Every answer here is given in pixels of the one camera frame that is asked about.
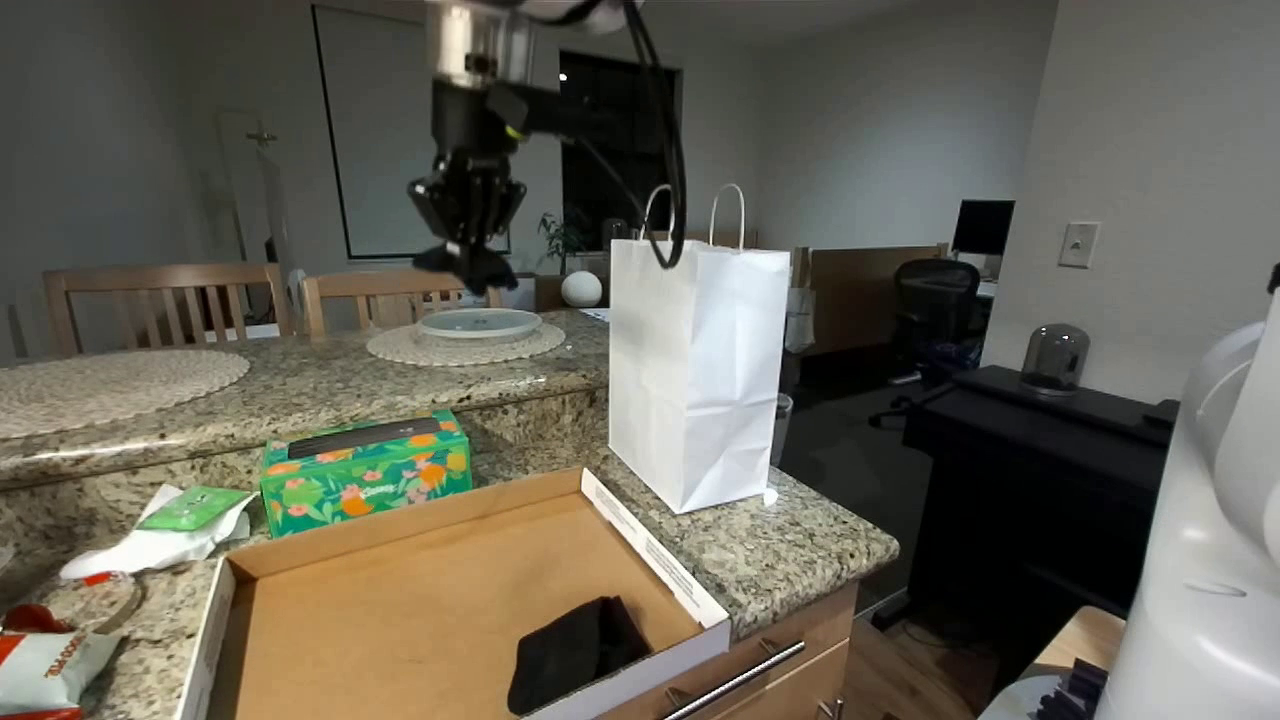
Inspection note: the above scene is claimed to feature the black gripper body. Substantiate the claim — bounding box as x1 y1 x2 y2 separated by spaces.
433 79 533 197

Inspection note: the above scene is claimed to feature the black sock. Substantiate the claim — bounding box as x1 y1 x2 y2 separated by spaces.
505 590 656 720
407 237 526 300

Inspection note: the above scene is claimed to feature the white paper bag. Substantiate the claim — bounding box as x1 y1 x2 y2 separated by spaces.
604 180 798 519

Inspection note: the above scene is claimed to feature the red white snack bag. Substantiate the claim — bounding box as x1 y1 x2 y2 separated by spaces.
0 603 127 720

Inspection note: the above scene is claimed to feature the green plant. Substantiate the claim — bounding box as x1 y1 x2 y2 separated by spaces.
535 207 580 281

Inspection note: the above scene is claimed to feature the wooden chair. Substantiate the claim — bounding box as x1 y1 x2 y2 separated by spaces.
295 264 510 341
37 260 295 359

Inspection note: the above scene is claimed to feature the white projector screen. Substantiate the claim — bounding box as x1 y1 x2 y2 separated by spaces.
309 2 517 264

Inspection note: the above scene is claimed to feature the white round vase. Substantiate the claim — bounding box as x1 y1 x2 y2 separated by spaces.
558 269 609 312

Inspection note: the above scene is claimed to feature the clear glass plate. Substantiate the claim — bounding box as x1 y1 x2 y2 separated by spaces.
412 303 550 348

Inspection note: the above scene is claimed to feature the dark window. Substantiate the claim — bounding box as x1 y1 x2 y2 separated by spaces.
558 46 682 257

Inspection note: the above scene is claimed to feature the green patterned tissue box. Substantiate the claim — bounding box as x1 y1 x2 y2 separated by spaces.
252 406 479 545

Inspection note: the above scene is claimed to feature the brown wooden sideboard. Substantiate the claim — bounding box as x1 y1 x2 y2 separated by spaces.
798 244 950 372

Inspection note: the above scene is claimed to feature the white shallow tray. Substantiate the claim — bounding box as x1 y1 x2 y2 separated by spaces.
176 465 735 720

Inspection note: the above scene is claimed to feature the white green wipes pack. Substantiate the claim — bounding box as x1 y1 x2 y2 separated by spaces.
56 485 261 587

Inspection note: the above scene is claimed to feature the black office chair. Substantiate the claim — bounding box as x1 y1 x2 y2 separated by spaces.
867 257 993 432

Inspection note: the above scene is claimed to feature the computer monitor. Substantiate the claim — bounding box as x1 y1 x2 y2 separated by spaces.
950 197 1022 264

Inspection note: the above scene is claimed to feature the clear round lid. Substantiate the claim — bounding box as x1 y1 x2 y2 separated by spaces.
37 571 150 640

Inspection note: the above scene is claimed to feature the wooden base cabinet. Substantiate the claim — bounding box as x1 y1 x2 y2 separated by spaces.
595 581 867 720

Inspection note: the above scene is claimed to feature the glass jar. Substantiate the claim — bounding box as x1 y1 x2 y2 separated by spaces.
1022 321 1097 397

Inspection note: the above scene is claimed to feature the black desk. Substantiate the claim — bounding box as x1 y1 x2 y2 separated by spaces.
901 365 1185 636

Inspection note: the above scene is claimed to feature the metal drawer handle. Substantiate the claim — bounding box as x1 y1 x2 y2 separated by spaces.
660 636 812 720

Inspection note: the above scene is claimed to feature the white wall switch plate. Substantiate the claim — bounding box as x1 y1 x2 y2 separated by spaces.
1051 218 1105 277

